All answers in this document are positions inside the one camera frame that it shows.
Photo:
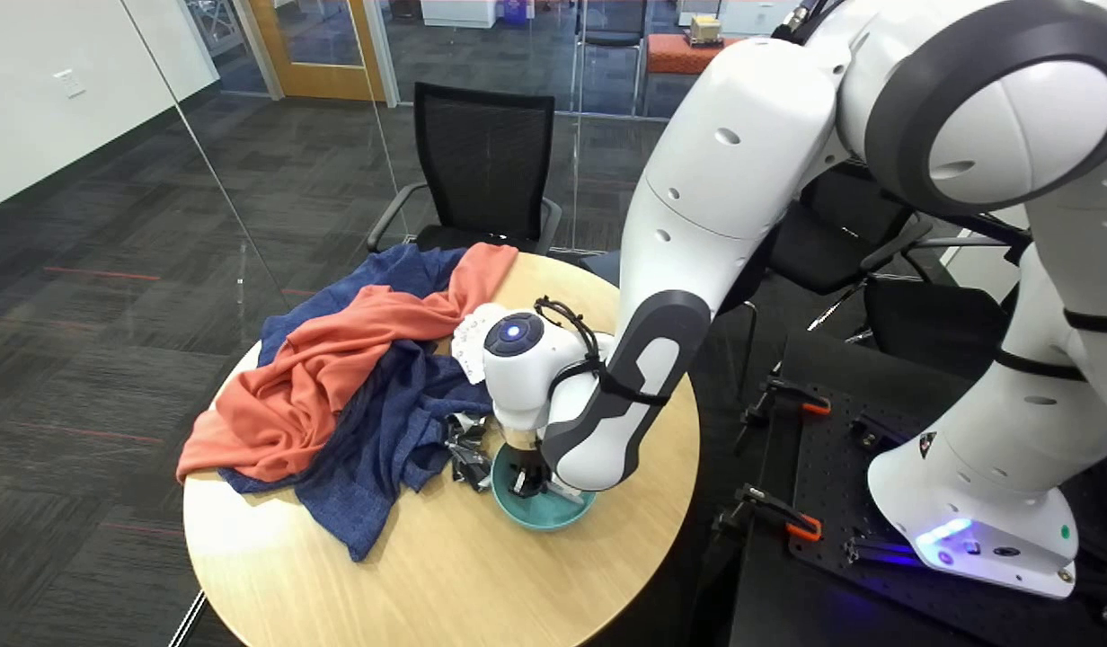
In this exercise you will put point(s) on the wooden door frame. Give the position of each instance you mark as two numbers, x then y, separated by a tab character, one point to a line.
313	80

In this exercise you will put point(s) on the black mesh office chair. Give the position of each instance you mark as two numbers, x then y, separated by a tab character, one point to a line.
483	164

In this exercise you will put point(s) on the orange upholstered seat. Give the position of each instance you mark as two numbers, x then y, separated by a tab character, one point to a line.
686	55

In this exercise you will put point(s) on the black padded office chair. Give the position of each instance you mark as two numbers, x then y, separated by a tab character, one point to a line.
836	233

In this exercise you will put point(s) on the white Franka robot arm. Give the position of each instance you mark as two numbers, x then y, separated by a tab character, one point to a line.
747	154

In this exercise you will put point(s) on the orange cloth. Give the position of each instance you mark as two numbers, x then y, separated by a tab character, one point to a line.
290	406

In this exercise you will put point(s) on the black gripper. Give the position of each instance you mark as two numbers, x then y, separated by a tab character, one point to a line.
530	471

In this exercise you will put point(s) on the teal plastic bowl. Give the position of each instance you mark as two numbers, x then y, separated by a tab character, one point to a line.
540	517

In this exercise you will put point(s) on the dark blue cloth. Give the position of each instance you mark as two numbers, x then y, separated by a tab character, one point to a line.
388	468

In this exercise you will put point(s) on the black orange-tipped clamp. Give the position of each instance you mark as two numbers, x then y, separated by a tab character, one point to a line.
794	401
776	514

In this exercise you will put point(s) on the black robot mounting stand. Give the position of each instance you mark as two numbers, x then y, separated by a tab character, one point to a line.
844	478

